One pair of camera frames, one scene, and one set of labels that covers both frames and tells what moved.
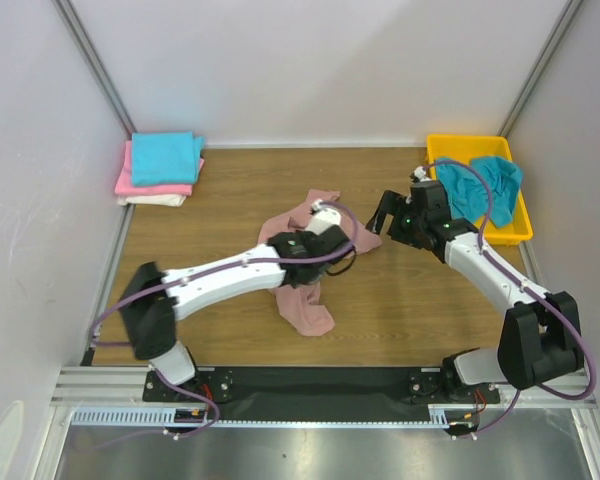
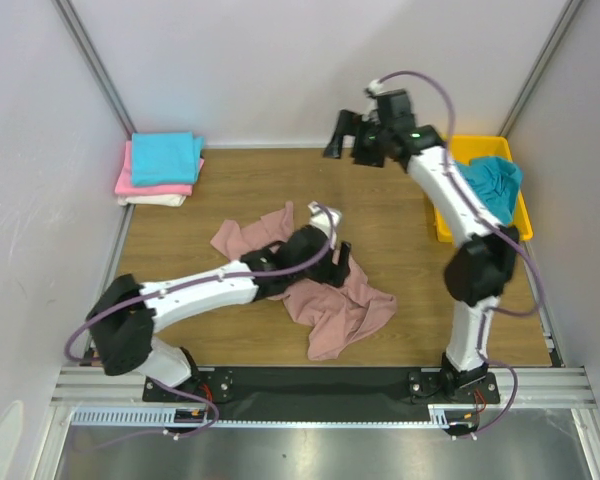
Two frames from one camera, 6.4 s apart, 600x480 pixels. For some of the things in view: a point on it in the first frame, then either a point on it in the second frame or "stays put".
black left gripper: x=300 y=235 stays put
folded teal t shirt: x=166 y=158 stays put
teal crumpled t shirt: x=485 y=188 stays put
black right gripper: x=397 y=216 to x=362 y=141
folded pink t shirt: x=125 y=181 stays put
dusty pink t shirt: x=302 y=303 to x=334 y=315
